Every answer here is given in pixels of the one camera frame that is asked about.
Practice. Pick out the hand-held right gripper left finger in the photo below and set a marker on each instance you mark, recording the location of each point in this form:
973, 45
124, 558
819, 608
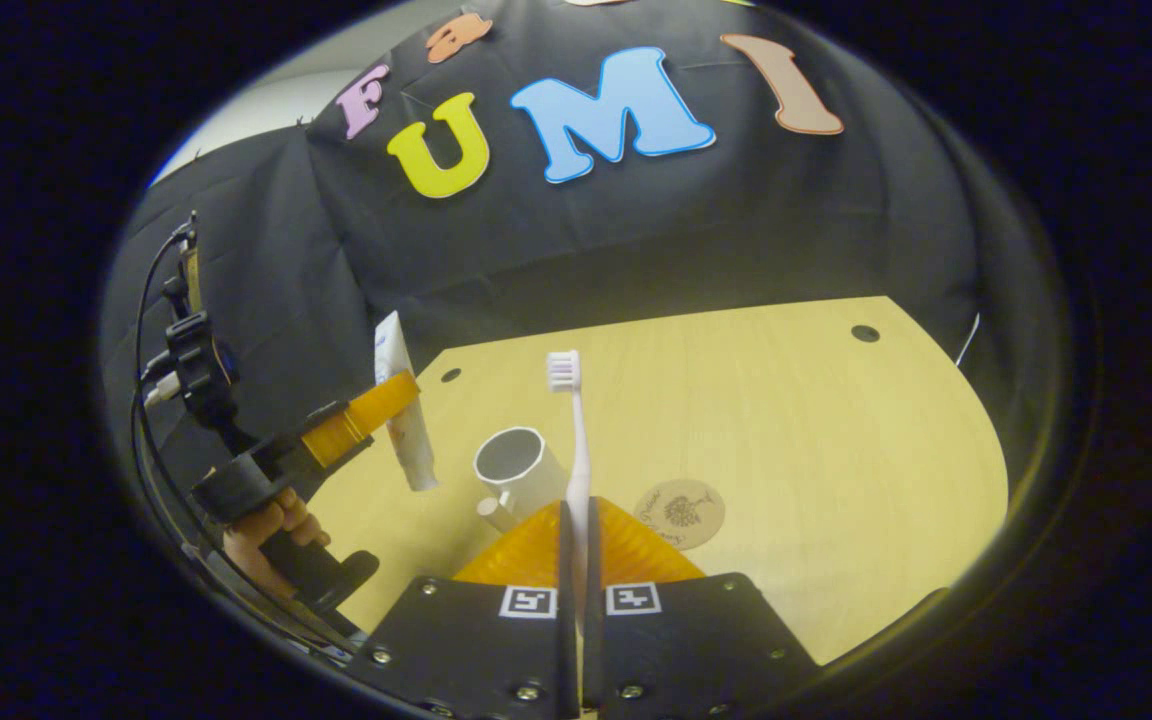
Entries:
567, 620

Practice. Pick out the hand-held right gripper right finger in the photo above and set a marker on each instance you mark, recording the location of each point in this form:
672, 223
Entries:
593, 630

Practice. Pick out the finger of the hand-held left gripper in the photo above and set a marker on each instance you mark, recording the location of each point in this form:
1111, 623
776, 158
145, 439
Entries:
366, 415

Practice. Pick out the white toothpaste tube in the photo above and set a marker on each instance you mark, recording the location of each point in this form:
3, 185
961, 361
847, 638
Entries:
406, 440

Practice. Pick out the round brown printed coaster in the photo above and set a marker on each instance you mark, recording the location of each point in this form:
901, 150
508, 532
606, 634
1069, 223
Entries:
679, 513

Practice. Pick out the pale pink toothbrush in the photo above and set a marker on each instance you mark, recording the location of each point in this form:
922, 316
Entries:
578, 450

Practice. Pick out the black backdrop cloth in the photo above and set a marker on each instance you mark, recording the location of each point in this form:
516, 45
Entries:
636, 230

